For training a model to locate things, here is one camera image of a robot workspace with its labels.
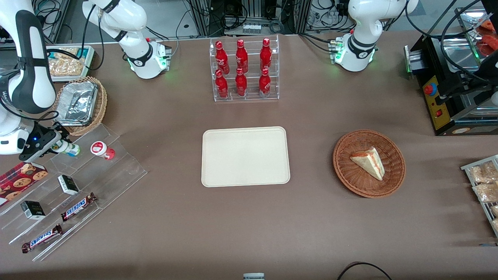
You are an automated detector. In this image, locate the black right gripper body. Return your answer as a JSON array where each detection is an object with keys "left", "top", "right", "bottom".
[{"left": 19, "top": 124, "right": 63, "bottom": 162}]

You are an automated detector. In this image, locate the green lid yogurt cup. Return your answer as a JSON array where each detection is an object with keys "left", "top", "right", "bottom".
[{"left": 53, "top": 139, "right": 81, "bottom": 157}]

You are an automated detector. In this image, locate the silver foil tray stack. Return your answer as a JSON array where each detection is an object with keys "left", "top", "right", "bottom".
[{"left": 54, "top": 82, "right": 98, "bottom": 126}]

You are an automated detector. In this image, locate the tray of snack bags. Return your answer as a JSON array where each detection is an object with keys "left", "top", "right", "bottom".
[{"left": 461, "top": 155, "right": 498, "bottom": 238}]

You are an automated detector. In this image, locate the beige serving tray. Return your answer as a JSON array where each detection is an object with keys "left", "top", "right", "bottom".
[{"left": 201, "top": 126, "right": 291, "bottom": 188}]

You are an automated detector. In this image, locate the small black box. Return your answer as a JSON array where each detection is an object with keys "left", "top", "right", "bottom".
[
  {"left": 58, "top": 175, "right": 80, "bottom": 196},
  {"left": 20, "top": 201, "right": 46, "bottom": 221}
]

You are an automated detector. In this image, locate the black sealing machine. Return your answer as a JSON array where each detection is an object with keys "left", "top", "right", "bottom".
[{"left": 404, "top": 31, "right": 498, "bottom": 137}]

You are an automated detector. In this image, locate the red cookie box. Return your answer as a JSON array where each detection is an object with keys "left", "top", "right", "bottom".
[{"left": 0, "top": 161, "right": 49, "bottom": 207}]

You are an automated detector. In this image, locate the red lid yogurt cup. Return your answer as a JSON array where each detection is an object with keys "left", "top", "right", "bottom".
[{"left": 91, "top": 141, "right": 116, "bottom": 160}]

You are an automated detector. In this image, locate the red food packet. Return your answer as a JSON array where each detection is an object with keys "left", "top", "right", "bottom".
[{"left": 477, "top": 34, "right": 498, "bottom": 57}]

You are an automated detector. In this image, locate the light wicker basket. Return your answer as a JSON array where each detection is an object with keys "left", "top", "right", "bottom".
[{"left": 51, "top": 76, "right": 108, "bottom": 136}]

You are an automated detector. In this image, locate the Snickers bar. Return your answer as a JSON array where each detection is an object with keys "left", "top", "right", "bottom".
[
  {"left": 21, "top": 224, "right": 63, "bottom": 254},
  {"left": 61, "top": 192, "right": 97, "bottom": 222}
]

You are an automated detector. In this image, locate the rice cracker bag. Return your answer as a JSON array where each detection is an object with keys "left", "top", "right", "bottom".
[{"left": 47, "top": 56, "right": 86, "bottom": 77}]

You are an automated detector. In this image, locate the clear acrylic tiered shelf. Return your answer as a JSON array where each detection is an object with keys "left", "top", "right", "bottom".
[{"left": 0, "top": 124, "right": 148, "bottom": 262}]

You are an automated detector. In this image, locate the white snack bin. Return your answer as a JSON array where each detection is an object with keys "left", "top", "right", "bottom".
[{"left": 45, "top": 45, "right": 95, "bottom": 82}]

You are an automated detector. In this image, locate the clear snack bag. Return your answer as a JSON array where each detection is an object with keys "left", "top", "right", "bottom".
[
  {"left": 468, "top": 161, "right": 498, "bottom": 184},
  {"left": 472, "top": 182, "right": 498, "bottom": 203}
]

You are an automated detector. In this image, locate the wrapped triangle sandwich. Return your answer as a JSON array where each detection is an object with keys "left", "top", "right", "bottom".
[{"left": 349, "top": 147, "right": 386, "bottom": 181}]

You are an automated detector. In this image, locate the brown wicker basket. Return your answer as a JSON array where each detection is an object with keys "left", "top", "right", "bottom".
[{"left": 333, "top": 129, "right": 406, "bottom": 199}]

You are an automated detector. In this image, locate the red cola bottle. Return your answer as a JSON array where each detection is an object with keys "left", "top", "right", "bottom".
[
  {"left": 236, "top": 39, "right": 249, "bottom": 74},
  {"left": 215, "top": 69, "right": 229, "bottom": 99},
  {"left": 235, "top": 68, "right": 248, "bottom": 97},
  {"left": 260, "top": 38, "right": 272, "bottom": 72},
  {"left": 259, "top": 68, "right": 272, "bottom": 98},
  {"left": 215, "top": 41, "right": 230, "bottom": 75}
]

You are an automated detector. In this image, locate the clear acrylic bottle rack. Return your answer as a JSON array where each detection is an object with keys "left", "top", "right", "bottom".
[{"left": 209, "top": 35, "right": 280, "bottom": 102}]

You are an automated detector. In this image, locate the black cable loop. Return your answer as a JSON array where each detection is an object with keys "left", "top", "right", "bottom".
[{"left": 337, "top": 262, "right": 393, "bottom": 280}]

